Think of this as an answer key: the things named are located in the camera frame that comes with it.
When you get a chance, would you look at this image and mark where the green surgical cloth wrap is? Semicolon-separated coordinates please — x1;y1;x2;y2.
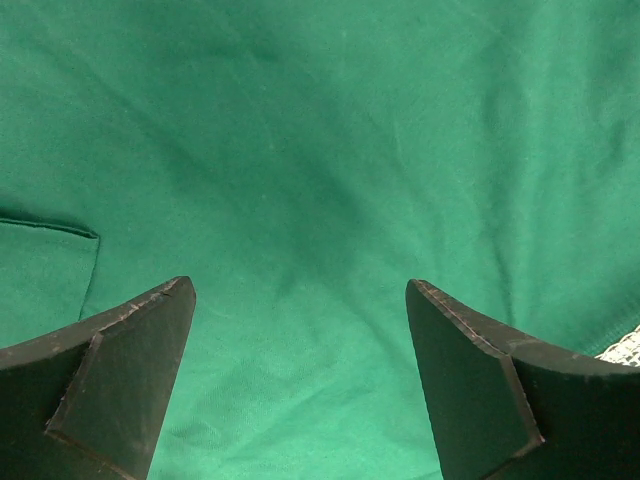
1;1;639;479

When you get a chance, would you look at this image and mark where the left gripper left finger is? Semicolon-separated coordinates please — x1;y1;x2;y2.
1;276;195;480

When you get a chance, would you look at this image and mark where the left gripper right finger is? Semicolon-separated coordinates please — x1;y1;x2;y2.
406;280;639;479

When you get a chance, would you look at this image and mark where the metal mesh instrument tray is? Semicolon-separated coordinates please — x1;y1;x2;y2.
597;326;640;368

